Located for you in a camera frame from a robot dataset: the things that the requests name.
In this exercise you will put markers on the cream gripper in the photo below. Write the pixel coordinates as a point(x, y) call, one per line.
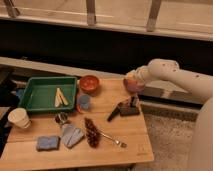
point(131, 75)

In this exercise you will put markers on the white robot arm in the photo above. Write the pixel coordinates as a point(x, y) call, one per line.
point(199, 85)

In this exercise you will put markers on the orange bowl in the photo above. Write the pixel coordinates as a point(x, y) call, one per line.
point(89, 83)

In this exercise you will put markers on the blue cup on plate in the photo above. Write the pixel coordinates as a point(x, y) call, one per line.
point(83, 103)

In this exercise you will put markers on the purple bowl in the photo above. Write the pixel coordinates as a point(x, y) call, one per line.
point(132, 85)

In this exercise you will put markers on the yellow banana pieces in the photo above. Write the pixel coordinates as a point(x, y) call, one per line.
point(60, 99)

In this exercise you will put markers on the blue sponge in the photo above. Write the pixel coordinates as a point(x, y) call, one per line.
point(47, 143)

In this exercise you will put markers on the black rectangular block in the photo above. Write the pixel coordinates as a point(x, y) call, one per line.
point(129, 111)

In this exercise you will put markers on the brown grape bunch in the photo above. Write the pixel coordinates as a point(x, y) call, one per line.
point(92, 134)

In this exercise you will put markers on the white paper cup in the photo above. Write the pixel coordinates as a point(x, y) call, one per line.
point(19, 117)

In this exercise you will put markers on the black handled tool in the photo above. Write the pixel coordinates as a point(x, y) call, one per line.
point(130, 102)

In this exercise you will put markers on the silver fork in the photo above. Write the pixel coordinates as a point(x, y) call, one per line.
point(117, 142)

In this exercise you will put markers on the small metal can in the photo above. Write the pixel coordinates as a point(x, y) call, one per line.
point(61, 118)

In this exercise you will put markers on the grey folded cloth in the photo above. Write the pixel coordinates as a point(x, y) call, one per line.
point(71, 135)

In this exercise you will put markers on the green plastic tray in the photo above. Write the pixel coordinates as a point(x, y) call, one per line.
point(40, 92)

